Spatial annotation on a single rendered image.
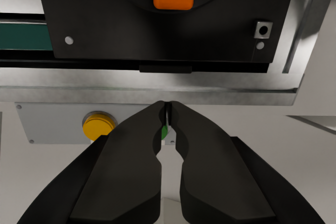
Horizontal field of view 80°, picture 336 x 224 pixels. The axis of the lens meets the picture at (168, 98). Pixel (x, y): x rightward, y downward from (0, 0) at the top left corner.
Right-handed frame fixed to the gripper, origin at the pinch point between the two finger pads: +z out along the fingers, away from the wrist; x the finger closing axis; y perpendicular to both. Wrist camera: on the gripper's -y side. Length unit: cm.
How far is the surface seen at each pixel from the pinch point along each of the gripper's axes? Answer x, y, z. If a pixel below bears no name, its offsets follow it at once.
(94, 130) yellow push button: -8.8, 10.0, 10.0
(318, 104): 29.6, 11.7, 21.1
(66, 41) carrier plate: -10.2, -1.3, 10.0
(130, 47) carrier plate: -3.7, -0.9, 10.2
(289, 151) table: 28.0, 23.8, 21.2
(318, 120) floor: 115, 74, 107
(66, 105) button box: -12.2, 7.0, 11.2
